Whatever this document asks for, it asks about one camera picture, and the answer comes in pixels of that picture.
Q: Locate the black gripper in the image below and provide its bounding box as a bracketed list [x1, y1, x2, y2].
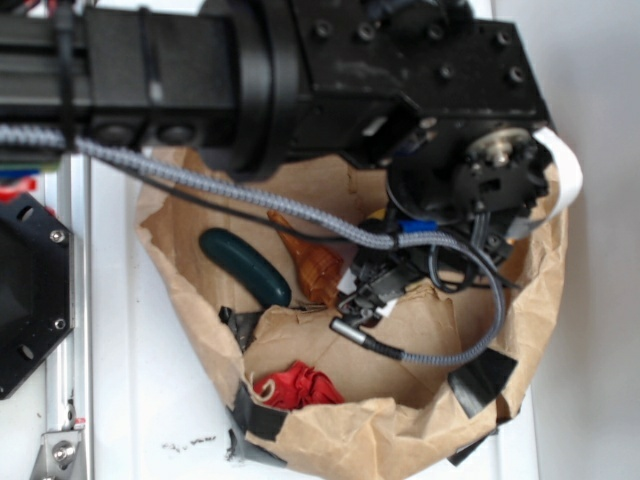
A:
[330, 149, 550, 345]

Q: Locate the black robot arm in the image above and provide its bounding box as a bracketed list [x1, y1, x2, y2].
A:
[1, 1, 551, 344]

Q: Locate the dark green oblong rock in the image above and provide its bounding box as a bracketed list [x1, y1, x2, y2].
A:
[199, 228, 292, 308]

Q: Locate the yellow sponge piece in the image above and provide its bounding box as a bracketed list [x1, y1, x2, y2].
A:
[366, 208, 386, 222]

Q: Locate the orange spiral seashell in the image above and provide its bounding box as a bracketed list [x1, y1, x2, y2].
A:
[278, 231, 343, 308]

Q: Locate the brown paper bag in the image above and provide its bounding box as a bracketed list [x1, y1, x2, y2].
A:
[136, 156, 568, 479]

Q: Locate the red cloth pouch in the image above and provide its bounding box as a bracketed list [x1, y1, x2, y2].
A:
[251, 361, 345, 410]

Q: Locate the white ribbon cable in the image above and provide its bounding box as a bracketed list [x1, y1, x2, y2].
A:
[519, 125, 585, 234]

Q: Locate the grey braided cable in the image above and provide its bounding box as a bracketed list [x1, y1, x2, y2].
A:
[0, 123, 507, 367]

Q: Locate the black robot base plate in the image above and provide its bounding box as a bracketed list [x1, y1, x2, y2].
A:
[1, 193, 73, 400]

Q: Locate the aluminium extrusion rail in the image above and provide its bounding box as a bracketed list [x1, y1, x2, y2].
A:
[36, 155, 95, 479]

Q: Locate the silver corner bracket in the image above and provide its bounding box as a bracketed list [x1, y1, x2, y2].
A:
[30, 430, 87, 480]

